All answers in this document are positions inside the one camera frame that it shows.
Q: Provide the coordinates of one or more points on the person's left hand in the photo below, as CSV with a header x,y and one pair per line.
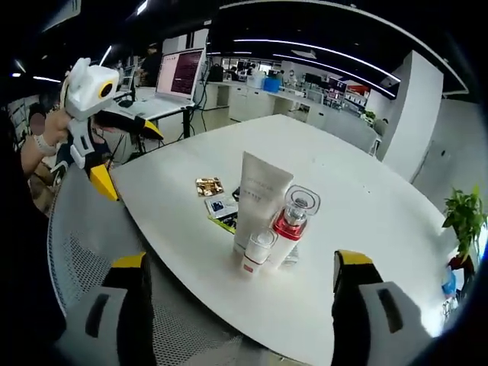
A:
x,y
57,129

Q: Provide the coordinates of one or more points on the white storage box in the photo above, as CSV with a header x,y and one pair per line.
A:
x,y
255,81

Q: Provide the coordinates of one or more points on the green plant in white pot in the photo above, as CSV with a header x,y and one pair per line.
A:
x,y
463,213

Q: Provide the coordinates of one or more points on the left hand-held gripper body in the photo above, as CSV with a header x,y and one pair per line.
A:
x,y
87,95

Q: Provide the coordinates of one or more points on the large white skincare tube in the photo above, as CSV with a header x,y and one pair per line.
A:
x,y
259,190

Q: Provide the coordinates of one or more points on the white skincare bottle red band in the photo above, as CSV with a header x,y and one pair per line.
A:
x,y
289,225

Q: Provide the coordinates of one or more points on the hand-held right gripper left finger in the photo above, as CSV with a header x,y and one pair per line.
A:
x,y
133,305

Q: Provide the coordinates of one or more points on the white framed laptop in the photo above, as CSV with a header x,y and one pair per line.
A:
x,y
179,72

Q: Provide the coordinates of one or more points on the long ceiling light strip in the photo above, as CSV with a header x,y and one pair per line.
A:
x,y
248,40
282,56

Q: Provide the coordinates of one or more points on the black computer mouse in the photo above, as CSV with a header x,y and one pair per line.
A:
x,y
124,103

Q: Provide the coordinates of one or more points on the person's dark shirt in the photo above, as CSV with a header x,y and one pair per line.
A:
x,y
26,248

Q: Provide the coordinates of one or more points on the gold foil skincare sachet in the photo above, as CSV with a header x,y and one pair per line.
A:
x,y
209,187

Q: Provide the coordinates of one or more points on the small clear skincare sachet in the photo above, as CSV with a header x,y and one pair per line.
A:
x,y
221,207

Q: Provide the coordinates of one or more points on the white mesh office chair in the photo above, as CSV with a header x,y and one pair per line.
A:
x,y
95,236

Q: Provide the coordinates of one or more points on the green black skincare sachet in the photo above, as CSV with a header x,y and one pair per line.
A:
x,y
223,225

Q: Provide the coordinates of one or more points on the small dark potted plant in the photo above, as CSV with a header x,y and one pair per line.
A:
x,y
459,265

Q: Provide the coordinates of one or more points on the black backpack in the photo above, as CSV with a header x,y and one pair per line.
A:
x,y
215,73

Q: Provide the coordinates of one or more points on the white wristwatch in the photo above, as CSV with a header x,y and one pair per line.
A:
x,y
43,145

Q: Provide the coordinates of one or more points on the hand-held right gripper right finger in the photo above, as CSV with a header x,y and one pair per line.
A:
x,y
350,305

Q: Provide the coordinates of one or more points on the blue storage box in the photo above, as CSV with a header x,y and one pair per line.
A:
x,y
272,84

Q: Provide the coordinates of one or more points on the white desk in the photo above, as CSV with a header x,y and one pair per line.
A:
x,y
171,111

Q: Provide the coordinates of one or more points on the small white skincare tube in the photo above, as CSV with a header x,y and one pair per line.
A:
x,y
291,257

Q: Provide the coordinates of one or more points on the blue plastic packet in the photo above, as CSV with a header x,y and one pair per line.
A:
x,y
450,284

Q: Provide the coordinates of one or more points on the long white counter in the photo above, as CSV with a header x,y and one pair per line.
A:
x,y
244,101

